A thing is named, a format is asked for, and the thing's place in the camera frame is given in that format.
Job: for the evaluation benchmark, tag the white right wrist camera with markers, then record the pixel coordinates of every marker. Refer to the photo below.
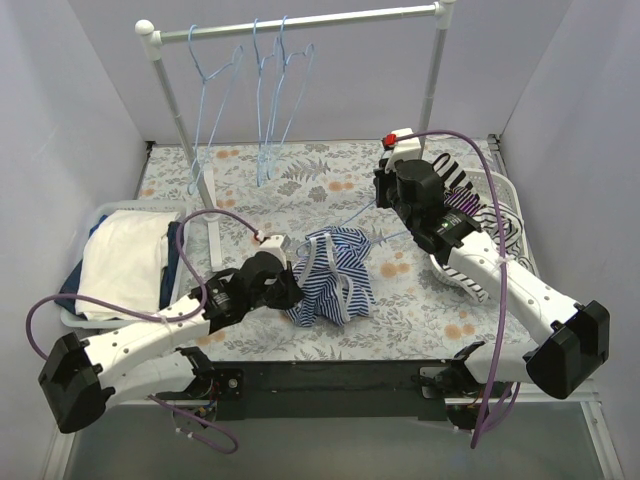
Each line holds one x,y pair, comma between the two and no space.
396,150

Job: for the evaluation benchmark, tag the white perforated plastic basket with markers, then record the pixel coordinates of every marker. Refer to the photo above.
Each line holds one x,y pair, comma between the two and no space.
515,236

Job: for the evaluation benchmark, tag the white plastic basket left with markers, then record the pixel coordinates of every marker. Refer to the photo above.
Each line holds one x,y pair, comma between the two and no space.
169,294

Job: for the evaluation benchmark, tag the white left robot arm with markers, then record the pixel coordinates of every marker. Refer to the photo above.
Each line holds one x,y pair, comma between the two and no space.
79,376

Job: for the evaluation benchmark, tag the silver white clothes rack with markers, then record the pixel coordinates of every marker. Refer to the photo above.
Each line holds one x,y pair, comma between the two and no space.
153,40

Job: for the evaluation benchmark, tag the light blue wire hanger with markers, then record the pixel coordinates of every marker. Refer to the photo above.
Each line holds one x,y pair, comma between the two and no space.
216,88

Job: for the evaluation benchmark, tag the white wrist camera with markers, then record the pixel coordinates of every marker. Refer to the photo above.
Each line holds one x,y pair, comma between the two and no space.
396,150
277,246

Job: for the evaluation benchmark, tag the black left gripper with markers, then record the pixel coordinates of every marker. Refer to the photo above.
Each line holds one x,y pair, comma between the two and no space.
288,291

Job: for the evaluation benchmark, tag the floral patterned table mat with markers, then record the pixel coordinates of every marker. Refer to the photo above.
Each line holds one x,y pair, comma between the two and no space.
415,316

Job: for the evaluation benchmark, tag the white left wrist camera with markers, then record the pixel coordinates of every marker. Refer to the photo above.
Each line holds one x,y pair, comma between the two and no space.
277,246

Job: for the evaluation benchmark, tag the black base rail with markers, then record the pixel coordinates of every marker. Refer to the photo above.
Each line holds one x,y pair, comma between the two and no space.
329,389

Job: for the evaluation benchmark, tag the wide black white striped tank top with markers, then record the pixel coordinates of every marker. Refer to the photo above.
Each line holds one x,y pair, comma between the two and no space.
451,173

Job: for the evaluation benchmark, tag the blue white striped tank top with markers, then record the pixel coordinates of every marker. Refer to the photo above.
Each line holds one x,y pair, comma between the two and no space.
333,277

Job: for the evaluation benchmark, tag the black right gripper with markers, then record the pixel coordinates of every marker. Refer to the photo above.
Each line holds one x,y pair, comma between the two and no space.
381,185

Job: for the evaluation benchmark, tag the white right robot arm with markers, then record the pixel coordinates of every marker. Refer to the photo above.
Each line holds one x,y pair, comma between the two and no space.
569,341

